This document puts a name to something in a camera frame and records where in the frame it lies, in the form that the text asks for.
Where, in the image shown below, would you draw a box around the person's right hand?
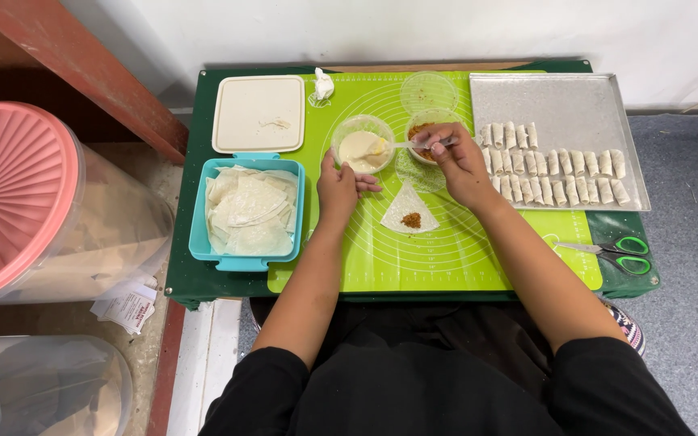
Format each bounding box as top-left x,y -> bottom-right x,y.
411,123 -> 499,208

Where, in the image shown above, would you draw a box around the person's left hand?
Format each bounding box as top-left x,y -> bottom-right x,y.
317,149 -> 384,226

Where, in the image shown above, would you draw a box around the white plastic spoon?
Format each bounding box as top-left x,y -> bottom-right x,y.
366,136 -> 460,157

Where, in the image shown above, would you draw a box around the clear bowl of cream paste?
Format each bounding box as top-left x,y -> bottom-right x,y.
330,114 -> 396,176

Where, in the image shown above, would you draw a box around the cream flour paste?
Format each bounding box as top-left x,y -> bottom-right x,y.
338,130 -> 389,172

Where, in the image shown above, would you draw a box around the clear bowl of brown filling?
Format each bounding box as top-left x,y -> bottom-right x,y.
405,108 -> 469,166

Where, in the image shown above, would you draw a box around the brown minced filling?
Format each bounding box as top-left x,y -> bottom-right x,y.
408,123 -> 441,162

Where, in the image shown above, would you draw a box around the triangular pastry wrapper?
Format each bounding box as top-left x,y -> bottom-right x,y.
380,179 -> 441,235

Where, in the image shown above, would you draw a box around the round clear plastic lid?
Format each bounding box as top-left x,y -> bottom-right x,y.
399,71 -> 460,116

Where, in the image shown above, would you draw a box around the pile of white pastry wrappers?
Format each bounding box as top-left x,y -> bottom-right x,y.
205,165 -> 299,256

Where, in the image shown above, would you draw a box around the rows of rolled pastry rolls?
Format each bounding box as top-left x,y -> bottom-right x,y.
479,121 -> 631,207

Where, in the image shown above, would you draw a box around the lime green silicone baking mat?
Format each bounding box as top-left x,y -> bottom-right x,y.
267,71 -> 603,294

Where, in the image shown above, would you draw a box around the silver metal baking tray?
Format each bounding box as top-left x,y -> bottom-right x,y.
469,73 -> 653,213

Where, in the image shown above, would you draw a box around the crumpled white tissue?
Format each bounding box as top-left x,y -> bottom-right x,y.
314,67 -> 335,101

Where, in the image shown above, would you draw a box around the cream square container lid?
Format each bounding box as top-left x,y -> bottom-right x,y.
211,75 -> 307,155

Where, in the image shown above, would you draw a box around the teal plastic container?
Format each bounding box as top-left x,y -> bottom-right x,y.
188,153 -> 306,272

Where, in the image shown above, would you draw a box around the dark green tablecloth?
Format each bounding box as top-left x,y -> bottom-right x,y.
164,59 -> 662,311

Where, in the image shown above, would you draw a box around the person's black clothing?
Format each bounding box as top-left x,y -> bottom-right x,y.
199,297 -> 695,436

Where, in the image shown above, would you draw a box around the white board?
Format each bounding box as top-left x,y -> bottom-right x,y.
167,298 -> 242,436

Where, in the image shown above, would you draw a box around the large clear plastic jar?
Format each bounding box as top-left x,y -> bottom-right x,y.
0,102 -> 175,312

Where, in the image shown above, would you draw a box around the patterned slipper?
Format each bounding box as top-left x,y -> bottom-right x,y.
600,297 -> 647,357

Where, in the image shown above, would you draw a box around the white printed paper leaflet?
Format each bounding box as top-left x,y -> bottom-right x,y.
90,275 -> 159,335

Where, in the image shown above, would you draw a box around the red wooden beam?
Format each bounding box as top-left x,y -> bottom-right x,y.
0,0 -> 189,164

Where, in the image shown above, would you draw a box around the pink ribbed jar lid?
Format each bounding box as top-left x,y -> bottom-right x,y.
0,102 -> 81,310

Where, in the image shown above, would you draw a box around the clear plastic tub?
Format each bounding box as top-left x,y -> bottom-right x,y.
0,335 -> 133,436

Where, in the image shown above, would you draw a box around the green-handled scissors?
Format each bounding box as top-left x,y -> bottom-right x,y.
553,235 -> 653,276

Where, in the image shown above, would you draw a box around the red wooden rail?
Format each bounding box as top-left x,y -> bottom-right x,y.
146,300 -> 187,436

